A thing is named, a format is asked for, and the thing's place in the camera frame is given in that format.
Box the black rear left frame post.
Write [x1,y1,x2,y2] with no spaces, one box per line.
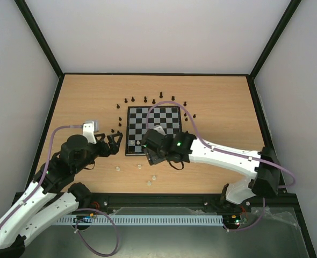
[14,0,64,78]

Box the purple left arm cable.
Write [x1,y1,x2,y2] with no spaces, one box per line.
[0,124,119,255]

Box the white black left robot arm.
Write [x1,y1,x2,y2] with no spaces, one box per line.
[0,132,123,257]

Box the black rear right frame post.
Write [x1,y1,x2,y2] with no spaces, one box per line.
[250,0,302,80]

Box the white slotted cable duct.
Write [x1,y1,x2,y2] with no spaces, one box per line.
[54,215,224,226]

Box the black white chessboard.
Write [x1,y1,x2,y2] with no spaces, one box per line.
[125,105,182,156]

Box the black front frame rail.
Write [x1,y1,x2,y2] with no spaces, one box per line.
[15,192,299,213]

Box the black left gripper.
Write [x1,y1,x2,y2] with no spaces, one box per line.
[74,133,124,173]

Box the black frame post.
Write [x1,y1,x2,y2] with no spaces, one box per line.
[250,0,302,80]
[14,0,64,78]

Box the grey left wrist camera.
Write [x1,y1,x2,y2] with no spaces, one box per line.
[83,120,99,144]

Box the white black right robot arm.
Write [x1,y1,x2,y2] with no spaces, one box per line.
[141,127,280,211]

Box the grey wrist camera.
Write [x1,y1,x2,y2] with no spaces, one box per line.
[83,120,99,144]
[154,125,166,135]

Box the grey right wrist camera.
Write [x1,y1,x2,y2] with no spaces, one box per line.
[154,125,166,135]

